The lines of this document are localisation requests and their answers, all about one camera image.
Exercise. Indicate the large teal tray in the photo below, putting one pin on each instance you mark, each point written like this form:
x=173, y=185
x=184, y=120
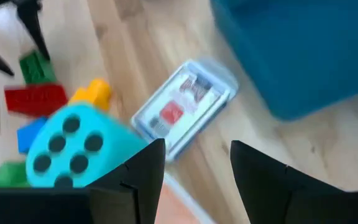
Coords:
x=306, y=46

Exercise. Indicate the card deck in clear case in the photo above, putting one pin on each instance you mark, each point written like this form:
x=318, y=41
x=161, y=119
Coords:
x=185, y=109

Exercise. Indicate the cyan foam die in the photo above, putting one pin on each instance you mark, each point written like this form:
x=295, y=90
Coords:
x=110, y=161

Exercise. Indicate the red sloped brick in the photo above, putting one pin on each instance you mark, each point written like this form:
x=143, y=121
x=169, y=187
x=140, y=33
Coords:
x=36, y=99

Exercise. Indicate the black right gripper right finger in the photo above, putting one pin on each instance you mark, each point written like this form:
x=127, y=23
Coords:
x=275, y=193

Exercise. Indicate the dark green brick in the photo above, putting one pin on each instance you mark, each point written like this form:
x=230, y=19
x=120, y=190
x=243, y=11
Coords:
x=36, y=70

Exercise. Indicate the yellow block with peg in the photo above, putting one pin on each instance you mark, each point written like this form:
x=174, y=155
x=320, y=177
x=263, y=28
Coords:
x=95, y=93

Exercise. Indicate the green two-stud block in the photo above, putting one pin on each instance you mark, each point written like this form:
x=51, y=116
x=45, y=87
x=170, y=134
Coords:
x=9, y=175

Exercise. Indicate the orange-backed card deck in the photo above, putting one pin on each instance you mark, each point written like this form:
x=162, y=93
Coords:
x=176, y=208

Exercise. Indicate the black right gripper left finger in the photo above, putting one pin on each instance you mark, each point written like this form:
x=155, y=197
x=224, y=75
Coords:
x=120, y=199

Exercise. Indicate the blue block with peg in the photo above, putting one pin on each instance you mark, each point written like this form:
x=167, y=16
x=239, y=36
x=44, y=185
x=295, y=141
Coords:
x=28, y=137

